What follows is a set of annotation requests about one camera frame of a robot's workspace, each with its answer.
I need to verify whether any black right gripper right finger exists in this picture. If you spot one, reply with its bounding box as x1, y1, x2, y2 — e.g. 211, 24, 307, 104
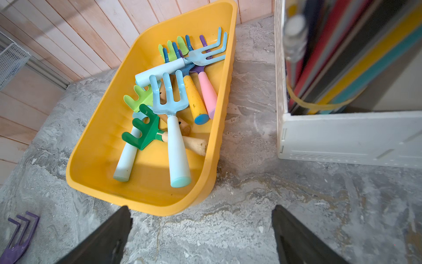
272, 205, 347, 264

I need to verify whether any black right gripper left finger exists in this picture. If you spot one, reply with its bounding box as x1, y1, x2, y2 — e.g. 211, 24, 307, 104
58, 206, 133, 264

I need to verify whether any purple fork pink handle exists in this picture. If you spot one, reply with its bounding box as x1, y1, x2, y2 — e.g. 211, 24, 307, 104
1, 211, 40, 264

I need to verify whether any light blue fork teal handle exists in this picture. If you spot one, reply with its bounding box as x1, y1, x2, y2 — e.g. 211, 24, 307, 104
149, 70, 191, 188

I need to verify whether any yellow plastic storage box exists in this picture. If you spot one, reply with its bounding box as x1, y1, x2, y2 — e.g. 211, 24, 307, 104
66, 1, 237, 216

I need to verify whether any white plastic file organizer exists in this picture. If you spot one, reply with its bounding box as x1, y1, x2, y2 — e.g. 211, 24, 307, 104
275, 1, 422, 168

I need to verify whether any bundle of pens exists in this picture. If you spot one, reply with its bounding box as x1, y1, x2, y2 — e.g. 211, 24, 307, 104
282, 1, 308, 89

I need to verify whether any light blue trowel white handle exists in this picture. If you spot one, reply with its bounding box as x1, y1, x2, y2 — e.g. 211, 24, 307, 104
113, 106, 153, 182

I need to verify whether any dark green rake wooden handle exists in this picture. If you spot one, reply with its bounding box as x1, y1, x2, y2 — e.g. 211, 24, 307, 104
122, 104, 208, 156

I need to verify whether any light green rake wooden handle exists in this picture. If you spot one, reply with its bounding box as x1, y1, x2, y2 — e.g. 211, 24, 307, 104
158, 36, 191, 136

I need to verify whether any light green rake wood handle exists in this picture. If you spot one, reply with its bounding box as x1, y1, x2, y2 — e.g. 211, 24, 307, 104
123, 84, 192, 136

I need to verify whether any dark blue rake yellow handle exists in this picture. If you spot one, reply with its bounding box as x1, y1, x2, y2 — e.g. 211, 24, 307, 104
181, 35, 209, 125

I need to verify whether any purple rake pink handle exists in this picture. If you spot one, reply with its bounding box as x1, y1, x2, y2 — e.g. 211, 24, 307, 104
189, 34, 219, 120

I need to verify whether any white wire mesh shelf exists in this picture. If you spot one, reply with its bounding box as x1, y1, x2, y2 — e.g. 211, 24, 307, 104
1, 32, 31, 90

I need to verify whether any light blue fork white handle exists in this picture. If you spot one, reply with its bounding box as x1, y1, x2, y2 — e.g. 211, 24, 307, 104
135, 28, 227, 88

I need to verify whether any aluminium frame rail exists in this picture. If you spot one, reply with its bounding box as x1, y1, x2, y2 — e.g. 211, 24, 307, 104
1, 30, 70, 90

